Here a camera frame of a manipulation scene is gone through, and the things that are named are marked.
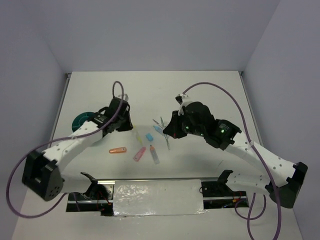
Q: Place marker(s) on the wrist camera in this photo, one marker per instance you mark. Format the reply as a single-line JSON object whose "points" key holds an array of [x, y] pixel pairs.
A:
{"points": [[125, 97], [184, 100]]}

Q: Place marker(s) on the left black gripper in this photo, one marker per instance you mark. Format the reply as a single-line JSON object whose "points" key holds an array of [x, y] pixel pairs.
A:
{"points": [[128, 126]]}

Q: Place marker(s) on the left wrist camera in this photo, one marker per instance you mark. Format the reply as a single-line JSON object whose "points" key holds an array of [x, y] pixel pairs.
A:
{"points": [[125, 97]]}

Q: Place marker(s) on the blue highlighter body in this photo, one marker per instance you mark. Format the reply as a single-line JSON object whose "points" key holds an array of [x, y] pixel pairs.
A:
{"points": [[159, 130]]}

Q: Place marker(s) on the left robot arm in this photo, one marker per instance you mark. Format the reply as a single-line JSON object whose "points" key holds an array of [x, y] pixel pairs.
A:
{"points": [[43, 170]]}

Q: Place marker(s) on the blue marker cap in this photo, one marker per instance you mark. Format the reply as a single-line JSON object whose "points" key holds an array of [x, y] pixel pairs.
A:
{"points": [[149, 137]]}

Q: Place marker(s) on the pink correction tape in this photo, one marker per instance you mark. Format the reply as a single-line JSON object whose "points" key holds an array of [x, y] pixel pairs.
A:
{"points": [[139, 154]]}

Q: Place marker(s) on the teal round organizer container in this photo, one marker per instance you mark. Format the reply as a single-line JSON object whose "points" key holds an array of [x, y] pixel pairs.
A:
{"points": [[80, 119]]}

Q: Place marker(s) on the yellow clear pen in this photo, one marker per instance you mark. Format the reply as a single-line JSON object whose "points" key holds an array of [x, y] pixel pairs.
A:
{"points": [[137, 135]]}

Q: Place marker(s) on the orange tip highlighter body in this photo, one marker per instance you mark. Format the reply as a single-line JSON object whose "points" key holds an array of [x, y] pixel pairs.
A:
{"points": [[154, 155]]}

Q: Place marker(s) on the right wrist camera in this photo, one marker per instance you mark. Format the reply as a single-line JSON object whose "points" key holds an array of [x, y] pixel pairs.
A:
{"points": [[184, 100]]}

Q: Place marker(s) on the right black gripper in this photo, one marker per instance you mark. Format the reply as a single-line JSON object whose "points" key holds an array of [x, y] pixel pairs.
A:
{"points": [[172, 128]]}

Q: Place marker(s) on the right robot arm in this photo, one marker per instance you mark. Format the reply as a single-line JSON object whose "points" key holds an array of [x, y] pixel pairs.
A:
{"points": [[280, 179]]}

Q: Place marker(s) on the silver foil sheet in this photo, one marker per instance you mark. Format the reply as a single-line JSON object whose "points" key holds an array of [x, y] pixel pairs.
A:
{"points": [[158, 198]]}

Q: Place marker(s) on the blue clear pen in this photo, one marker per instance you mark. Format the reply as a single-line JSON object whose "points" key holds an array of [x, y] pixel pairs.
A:
{"points": [[159, 124]]}

